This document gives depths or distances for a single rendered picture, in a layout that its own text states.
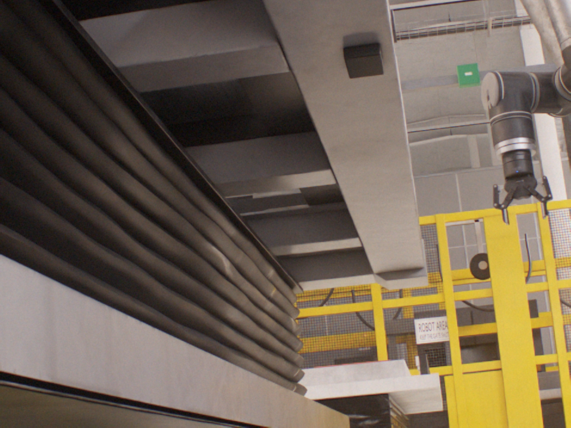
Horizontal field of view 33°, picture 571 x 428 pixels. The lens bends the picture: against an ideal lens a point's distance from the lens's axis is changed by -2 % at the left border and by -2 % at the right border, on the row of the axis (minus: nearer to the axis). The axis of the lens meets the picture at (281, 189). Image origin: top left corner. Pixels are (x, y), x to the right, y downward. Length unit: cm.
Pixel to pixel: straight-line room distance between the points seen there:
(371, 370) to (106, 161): 538
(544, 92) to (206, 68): 158
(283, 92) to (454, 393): 970
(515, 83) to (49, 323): 216
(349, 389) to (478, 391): 516
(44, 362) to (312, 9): 62
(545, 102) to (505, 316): 855
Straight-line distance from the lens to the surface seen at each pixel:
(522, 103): 254
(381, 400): 596
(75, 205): 94
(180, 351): 69
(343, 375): 638
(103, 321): 54
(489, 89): 256
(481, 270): 1154
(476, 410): 1097
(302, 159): 151
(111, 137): 108
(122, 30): 112
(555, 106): 261
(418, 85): 456
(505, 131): 251
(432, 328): 1109
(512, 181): 252
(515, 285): 1112
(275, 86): 135
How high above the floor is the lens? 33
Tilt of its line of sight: 16 degrees up
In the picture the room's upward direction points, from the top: 5 degrees counter-clockwise
